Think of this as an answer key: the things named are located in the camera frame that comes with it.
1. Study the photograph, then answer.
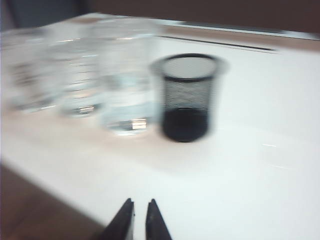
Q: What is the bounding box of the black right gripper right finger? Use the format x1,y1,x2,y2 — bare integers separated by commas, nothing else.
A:
145,198,174,240

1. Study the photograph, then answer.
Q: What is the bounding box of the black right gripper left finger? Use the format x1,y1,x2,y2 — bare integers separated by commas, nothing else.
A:
99,198,136,240

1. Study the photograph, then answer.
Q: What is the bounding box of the large clear cup with logo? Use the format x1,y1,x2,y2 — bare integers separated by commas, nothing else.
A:
94,19,164,137

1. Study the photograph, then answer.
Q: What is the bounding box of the small clear plastic cup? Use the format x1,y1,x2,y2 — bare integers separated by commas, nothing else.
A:
49,29,106,118

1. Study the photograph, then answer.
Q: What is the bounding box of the medium clear cup with label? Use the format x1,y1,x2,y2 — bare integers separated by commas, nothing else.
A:
0,29,59,114

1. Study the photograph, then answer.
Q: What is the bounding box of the black mesh pen holder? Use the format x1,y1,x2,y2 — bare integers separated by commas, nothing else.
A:
149,53,230,144

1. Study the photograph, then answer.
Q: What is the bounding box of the brown desk divider panel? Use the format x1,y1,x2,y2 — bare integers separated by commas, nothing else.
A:
82,0,320,41

